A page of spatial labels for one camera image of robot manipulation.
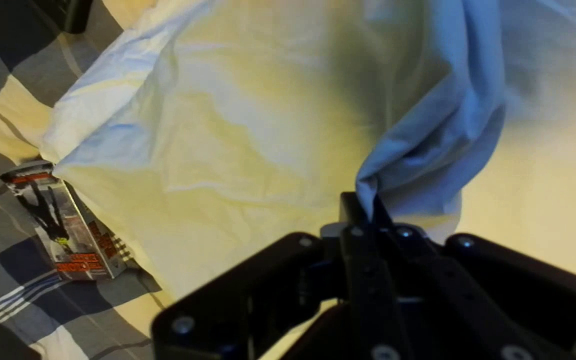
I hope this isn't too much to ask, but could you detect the white pillow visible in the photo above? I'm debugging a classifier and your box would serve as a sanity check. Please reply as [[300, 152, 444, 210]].
[[40, 0, 576, 296]]

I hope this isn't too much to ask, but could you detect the magazine with red cover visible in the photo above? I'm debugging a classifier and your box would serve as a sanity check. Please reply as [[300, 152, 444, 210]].
[[0, 159, 131, 280]]

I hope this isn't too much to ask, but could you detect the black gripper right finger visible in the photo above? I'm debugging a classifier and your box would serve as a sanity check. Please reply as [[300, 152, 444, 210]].
[[341, 192, 576, 360]]

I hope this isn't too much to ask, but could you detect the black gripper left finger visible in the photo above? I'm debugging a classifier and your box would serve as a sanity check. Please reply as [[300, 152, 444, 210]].
[[153, 232, 342, 360]]

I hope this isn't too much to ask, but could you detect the plaid bed comforter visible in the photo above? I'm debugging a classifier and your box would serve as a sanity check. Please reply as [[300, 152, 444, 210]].
[[0, 0, 165, 360]]

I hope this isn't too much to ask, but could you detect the white pillowcase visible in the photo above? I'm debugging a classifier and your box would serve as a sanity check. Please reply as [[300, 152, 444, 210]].
[[331, 0, 576, 222]]

